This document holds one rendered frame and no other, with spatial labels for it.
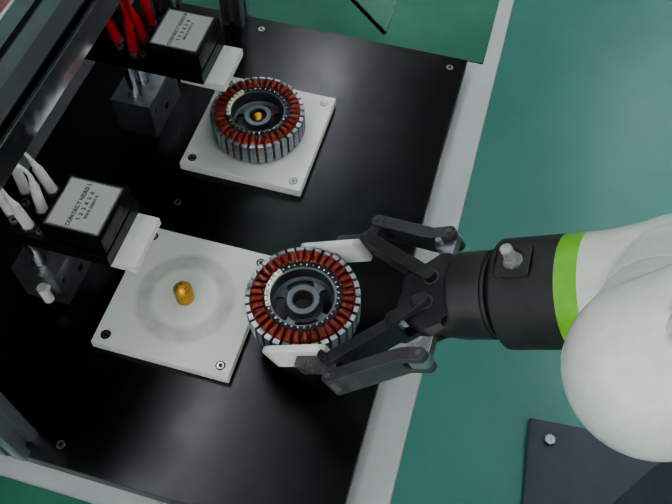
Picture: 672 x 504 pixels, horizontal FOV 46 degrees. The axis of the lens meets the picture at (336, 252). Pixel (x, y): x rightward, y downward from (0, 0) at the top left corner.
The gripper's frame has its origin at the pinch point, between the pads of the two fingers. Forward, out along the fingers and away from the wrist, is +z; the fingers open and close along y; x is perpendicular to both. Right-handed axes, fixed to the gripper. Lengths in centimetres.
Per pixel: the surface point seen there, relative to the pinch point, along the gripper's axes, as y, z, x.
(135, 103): -20.6, 24.4, -12.5
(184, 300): 0.9, 13.7, -2.6
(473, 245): -67, 29, 81
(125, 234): 0.0, 13.2, -13.0
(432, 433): -22, 28, 81
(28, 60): -19.1, 31.3, -22.8
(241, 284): -3.1, 10.2, 0.7
